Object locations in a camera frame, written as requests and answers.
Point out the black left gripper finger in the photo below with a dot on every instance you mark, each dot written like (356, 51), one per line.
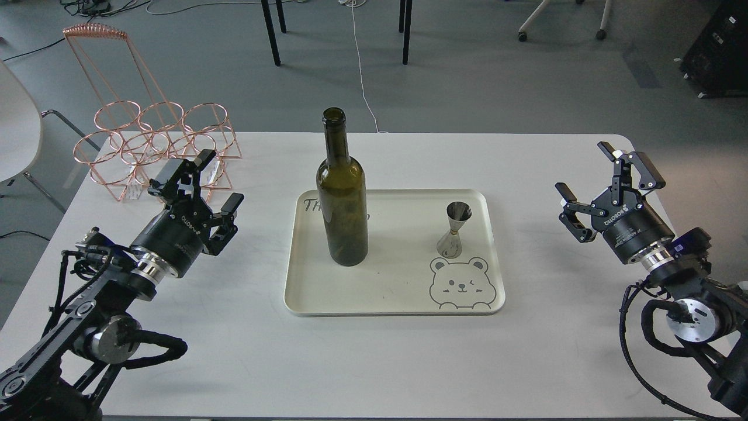
(179, 180)
(219, 228)

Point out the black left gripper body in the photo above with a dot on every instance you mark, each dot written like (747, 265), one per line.
(178, 235)

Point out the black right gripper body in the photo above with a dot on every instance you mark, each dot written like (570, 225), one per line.
(632, 228)

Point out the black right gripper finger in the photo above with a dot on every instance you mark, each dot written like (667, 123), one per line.
(568, 217)
(634, 176)

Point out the dark green wine bottle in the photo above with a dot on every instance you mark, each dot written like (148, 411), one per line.
(340, 182)

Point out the steel double jigger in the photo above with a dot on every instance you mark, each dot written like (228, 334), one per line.
(450, 245)

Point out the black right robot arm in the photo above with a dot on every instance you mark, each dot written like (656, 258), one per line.
(688, 315)

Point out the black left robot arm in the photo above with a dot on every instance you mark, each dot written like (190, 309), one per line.
(90, 337)

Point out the black equipment case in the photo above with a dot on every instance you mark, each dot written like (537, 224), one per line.
(716, 63)

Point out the white office chair base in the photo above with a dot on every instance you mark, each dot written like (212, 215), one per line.
(548, 20)

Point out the white chair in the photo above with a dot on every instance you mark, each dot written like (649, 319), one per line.
(22, 132)

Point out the cream bear serving tray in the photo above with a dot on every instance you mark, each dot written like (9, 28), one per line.
(402, 273)

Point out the copper wire wine rack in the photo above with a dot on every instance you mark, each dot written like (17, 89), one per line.
(137, 131)

